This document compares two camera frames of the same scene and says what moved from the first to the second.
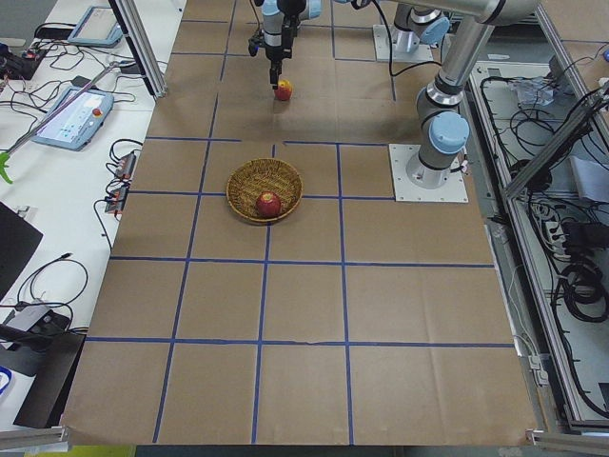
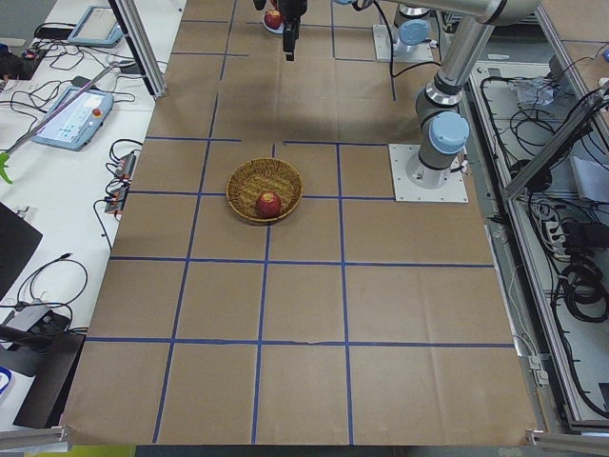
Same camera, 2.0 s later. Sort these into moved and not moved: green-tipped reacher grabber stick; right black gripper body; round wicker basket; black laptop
Moved: right black gripper body
Not moved: black laptop; round wicker basket; green-tipped reacher grabber stick
